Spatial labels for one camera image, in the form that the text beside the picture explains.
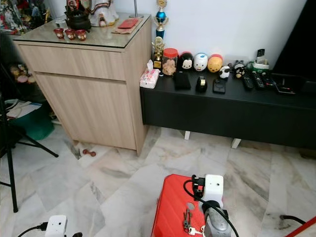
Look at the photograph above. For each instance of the black low console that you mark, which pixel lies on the black low console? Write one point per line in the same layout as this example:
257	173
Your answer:
217	113

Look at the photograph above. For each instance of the black tape dispenser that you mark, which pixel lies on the black tape dispenser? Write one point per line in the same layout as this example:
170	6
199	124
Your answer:
201	84

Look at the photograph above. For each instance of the small pastel toys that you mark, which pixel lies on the small pastel toys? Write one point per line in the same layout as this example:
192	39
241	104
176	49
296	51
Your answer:
24	74

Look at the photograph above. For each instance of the black folding chair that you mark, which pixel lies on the black folding chair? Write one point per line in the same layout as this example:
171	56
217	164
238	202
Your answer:
11	168

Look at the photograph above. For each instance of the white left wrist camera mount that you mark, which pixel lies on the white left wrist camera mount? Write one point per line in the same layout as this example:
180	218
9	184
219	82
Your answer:
56	226

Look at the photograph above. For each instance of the thin metal stand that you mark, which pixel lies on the thin metal stand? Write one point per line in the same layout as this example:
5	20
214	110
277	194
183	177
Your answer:
135	9

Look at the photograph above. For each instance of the small red floor object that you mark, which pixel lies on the small red floor object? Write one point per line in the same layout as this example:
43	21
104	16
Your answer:
88	152

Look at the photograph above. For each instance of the green plastic basin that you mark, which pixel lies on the green plastic basin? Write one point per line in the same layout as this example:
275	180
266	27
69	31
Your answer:
37	128

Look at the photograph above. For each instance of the black television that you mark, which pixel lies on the black television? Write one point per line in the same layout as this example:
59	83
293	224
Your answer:
298	49

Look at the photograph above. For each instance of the black round plush toy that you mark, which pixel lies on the black round plush toy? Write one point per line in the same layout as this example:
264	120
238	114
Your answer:
186	61

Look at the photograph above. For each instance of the red edged board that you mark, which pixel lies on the red edged board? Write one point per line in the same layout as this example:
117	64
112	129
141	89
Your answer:
303	227

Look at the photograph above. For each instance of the black remote control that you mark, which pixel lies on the black remote control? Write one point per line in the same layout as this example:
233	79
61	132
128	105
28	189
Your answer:
248	82
258	80
269	80

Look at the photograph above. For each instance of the small black flat device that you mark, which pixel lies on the small black flat device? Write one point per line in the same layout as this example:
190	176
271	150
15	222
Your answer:
219	86

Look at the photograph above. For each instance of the small red cup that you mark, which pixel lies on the small red cup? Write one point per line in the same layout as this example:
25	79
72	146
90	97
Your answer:
69	34
81	35
59	33

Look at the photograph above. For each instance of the orange round plush toy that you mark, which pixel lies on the orange round plush toy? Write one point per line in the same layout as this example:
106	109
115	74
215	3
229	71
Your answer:
215	64

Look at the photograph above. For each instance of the colourful figurine row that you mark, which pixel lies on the colourful figurine row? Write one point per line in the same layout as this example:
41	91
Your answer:
12	19

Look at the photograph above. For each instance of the black display shelf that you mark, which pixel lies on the black display shelf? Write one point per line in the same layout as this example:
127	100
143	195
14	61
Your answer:
7	54

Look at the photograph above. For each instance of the red envelope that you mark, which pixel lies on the red envelope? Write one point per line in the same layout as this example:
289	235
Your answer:
129	23

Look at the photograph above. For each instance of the white papers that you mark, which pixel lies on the white papers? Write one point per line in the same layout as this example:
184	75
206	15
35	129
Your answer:
24	108

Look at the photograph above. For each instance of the small panda figure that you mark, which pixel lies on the small panda figure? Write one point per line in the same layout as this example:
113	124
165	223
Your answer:
224	72

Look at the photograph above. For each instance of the white robed figurine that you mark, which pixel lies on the white robed figurine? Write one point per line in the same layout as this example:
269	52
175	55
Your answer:
103	15

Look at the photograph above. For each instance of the black incense pot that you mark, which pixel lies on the black incense pot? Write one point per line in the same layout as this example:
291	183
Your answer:
79	20

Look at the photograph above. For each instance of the red plastic stool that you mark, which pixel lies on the red plastic stool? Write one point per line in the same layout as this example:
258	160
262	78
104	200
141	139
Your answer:
173	207

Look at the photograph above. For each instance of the clear jar with red lid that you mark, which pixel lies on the clear jar with red lid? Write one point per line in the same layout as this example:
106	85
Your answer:
170	64

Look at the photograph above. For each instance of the blue gold trophy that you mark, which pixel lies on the blue gold trophy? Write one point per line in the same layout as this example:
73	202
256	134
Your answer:
161	17

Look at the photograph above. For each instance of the green white phone holder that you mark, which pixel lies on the green white phone holder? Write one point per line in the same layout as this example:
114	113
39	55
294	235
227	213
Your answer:
260	64

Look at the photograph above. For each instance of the bunch of keys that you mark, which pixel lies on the bunch of keys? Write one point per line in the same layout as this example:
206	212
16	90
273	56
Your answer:
186	219

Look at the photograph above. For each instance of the light wooden cabinet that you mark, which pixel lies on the light wooden cabinet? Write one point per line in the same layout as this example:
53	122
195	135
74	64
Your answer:
89	98

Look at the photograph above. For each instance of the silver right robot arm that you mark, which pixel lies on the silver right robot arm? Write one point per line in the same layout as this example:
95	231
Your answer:
217	224

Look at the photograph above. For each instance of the black white plush toy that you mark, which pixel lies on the black white plush toy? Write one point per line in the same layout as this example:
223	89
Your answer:
239	70

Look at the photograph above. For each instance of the white round plush toy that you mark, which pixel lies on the white round plush toy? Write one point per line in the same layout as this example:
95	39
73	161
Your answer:
200	62

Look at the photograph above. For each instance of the pink tissue box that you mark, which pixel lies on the pink tissue box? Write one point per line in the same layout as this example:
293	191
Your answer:
149	79

